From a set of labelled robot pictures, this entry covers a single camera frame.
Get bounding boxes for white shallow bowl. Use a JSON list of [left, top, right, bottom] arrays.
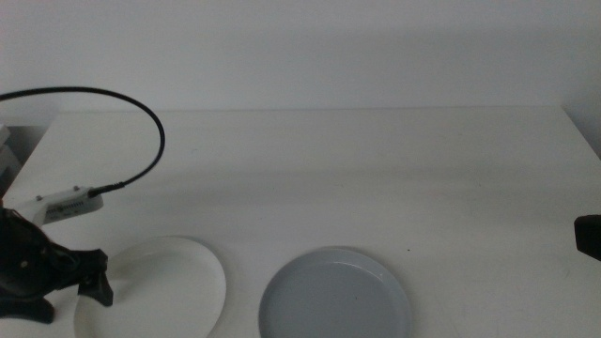
[[73, 236, 228, 338]]

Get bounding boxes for grey shallow bowl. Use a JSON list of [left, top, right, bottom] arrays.
[[258, 247, 413, 338]]

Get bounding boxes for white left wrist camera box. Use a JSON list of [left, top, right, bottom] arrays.
[[16, 186, 105, 227]]

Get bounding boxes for black camera cable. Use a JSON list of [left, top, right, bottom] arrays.
[[0, 85, 167, 198]]

